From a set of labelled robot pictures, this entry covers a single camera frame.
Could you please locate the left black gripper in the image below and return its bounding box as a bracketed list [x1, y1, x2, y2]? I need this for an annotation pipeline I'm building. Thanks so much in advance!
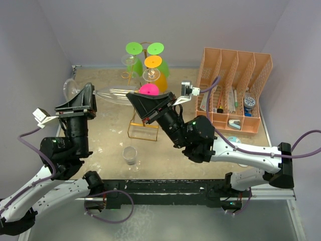
[56, 83, 98, 155]

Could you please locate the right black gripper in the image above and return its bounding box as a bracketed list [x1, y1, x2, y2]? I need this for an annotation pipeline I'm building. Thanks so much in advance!
[126, 92, 189, 149]

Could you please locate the pink plastic goblet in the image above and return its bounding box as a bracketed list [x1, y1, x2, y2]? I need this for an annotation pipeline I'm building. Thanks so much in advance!
[139, 83, 159, 96]

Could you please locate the clear glass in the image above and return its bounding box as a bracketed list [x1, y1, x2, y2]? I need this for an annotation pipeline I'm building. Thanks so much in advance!
[121, 54, 140, 78]
[122, 146, 140, 172]
[142, 68, 161, 84]
[63, 78, 138, 105]

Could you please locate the yellow plastic goblet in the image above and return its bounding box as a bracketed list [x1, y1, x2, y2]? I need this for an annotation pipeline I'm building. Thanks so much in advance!
[142, 55, 168, 93]

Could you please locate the large green wine glass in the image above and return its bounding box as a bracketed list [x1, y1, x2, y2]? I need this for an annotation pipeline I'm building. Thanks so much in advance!
[144, 42, 170, 78]

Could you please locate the small green wine glass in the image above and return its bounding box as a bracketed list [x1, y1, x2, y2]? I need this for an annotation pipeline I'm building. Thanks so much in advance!
[125, 42, 143, 77]

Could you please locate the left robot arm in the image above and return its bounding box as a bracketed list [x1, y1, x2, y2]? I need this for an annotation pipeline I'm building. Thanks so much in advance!
[1, 83, 104, 236]

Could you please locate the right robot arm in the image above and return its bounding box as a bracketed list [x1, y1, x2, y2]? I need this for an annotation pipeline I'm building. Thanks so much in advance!
[126, 92, 294, 196]

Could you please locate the orange plastic desk organizer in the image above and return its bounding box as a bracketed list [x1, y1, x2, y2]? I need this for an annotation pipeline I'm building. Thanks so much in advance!
[196, 48, 273, 134]

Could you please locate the white blue tape dispenser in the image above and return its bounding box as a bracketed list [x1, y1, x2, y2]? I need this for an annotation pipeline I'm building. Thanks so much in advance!
[228, 119, 241, 131]

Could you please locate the round blue tin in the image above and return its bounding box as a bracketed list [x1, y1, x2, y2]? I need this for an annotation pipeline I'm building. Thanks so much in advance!
[244, 96, 256, 109]

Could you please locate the gold wire glass rack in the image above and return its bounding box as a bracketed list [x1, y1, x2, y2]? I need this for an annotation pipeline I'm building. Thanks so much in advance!
[121, 42, 159, 142]

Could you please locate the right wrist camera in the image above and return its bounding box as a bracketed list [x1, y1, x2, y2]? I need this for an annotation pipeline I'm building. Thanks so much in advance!
[173, 81, 200, 106]

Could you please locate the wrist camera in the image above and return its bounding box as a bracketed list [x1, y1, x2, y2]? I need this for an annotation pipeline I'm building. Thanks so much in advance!
[33, 108, 59, 129]
[173, 81, 200, 106]

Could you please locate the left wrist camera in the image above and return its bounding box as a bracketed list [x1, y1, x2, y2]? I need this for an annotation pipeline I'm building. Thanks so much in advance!
[33, 108, 59, 129]

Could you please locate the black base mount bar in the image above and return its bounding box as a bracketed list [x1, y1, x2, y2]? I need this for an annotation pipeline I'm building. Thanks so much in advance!
[103, 179, 251, 210]

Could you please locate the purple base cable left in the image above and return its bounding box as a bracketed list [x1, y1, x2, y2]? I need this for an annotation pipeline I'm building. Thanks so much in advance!
[84, 188, 135, 223]

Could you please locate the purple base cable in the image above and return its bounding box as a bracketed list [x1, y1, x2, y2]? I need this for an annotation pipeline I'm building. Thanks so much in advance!
[84, 188, 135, 223]
[224, 188, 252, 216]

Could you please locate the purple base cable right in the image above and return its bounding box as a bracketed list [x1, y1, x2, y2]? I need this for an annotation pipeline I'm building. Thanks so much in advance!
[224, 188, 252, 216]

